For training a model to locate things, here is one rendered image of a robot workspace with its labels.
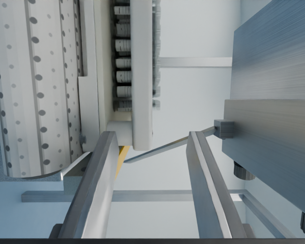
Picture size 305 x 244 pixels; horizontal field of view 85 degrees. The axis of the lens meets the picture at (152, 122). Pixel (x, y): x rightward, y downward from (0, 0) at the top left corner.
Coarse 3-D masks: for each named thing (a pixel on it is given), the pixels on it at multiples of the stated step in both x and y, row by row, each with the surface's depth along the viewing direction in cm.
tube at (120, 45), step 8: (112, 40) 19; (120, 40) 19; (128, 40) 19; (152, 40) 19; (160, 40) 19; (112, 48) 19; (120, 48) 19; (128, 48) 19; (152, 48) 19; (160, 48) 19
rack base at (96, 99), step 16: (80, 0) 16; (96, 0) 15; (80, 16) 16; (96, 16) 15; (96, 32) 15; (96, 48) 15; (96, 64) 16; (80, 80) 16; (96, 80) 16; (112, 80) 19; (80, 96) 16; (96, 96) 16; (112, 96) 19; (80, 112) 16; (96, 112) 16; (112, 112) 19; (128, 112) 33; (96, 128) 16
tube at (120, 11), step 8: (112, 8) 18; (120, 8) 18; (128, 8) 18; (152, 8) 18; (160, 8) 18; (112, 16) 19; (120, 16) 19; (128, 16) 19; (152, 16) 19; (160, 16) 19
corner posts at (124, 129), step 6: (108, 126) 17; (114, 126) 17; (120, 126) 17; (126, 126) 17; (120, 132) 17; (126, 132) 17; (132, 132) 17; (120, 138) 17; (126, 138) 17; (132, 138) 17; (120, 144) 17; (126, 144) 17; (132, 144) 17
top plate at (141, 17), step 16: (144, 0) 15; (144, 16) 15; (144, 32) 15; (144, 48) 15; (144, 64) 15; (144, 80) 16; (144, 96) 16; (144, 112) 16; (144, 128) 16; (144, 144) 16
